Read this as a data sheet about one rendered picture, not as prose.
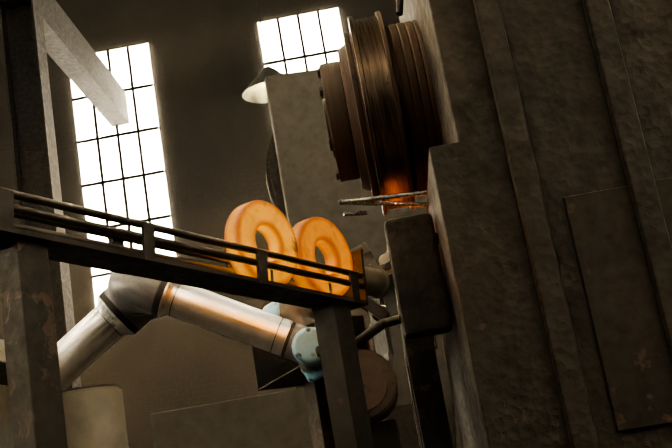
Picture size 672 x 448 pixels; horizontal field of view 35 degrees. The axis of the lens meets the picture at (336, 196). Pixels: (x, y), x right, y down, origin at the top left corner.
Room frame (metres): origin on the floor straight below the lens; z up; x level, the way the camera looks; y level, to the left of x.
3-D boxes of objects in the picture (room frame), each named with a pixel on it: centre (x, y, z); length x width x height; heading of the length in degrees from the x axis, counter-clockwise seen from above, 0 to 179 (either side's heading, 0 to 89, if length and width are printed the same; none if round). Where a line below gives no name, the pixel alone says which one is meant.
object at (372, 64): (2.38, -0.13, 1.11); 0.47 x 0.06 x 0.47; 178
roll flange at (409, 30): (2.38, -0.21, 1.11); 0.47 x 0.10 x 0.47; 178
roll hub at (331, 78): (2.39, -0.03, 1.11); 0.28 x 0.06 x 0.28; 178
